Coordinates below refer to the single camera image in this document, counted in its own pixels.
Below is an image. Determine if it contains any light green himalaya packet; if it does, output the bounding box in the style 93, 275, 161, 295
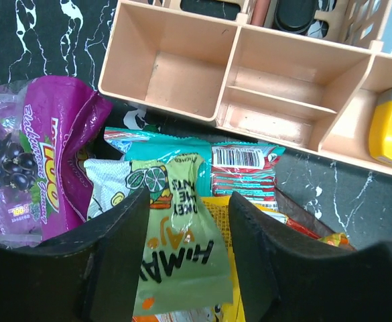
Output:
84, 153, 233, 317

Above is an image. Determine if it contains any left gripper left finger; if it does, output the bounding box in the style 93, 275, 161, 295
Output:
0, 189, 149, 321

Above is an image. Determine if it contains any black item in organizer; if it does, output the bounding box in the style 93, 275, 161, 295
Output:
273, 0, 318, 35

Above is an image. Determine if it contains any yellow small object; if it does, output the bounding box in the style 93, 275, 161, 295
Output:
369, 88, 392, 166

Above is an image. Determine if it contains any orange plastic file organizer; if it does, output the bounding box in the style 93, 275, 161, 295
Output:
99, 1, 392, 176

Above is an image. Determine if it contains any purple blackcurrant candy bag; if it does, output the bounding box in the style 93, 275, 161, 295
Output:
0, 76, 113, 248

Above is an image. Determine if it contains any teal snack packet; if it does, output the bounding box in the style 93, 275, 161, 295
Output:
104, 127, 285, 211

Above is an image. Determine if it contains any red doritos bag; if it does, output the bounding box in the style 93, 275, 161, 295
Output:
275, 187, 355, 251

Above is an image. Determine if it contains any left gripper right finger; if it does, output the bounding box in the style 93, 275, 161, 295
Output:
228, 193, 392, 321

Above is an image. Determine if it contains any yellow snack packet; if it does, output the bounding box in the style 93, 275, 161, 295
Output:
200, 196, 290, 322

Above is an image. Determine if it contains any orange snack bag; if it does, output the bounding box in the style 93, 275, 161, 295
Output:
131, 231, 350, 322

